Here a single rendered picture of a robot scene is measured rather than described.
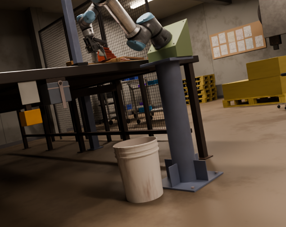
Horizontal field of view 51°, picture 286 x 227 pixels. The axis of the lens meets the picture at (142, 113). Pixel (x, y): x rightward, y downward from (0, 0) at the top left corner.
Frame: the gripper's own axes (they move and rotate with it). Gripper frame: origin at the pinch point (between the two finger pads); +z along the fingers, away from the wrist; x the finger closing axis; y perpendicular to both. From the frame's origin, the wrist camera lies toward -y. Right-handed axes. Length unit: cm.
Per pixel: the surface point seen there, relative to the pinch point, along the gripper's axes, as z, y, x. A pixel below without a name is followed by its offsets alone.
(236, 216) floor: 102, 35, 85
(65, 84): 8, 49, 17
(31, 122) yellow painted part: 21, 76, 13
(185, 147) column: 78, -5, 38
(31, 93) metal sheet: 6, 69, 13
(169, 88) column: 35, -10, 40
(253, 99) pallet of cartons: 152, -411, -90
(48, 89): 7, 60, 16
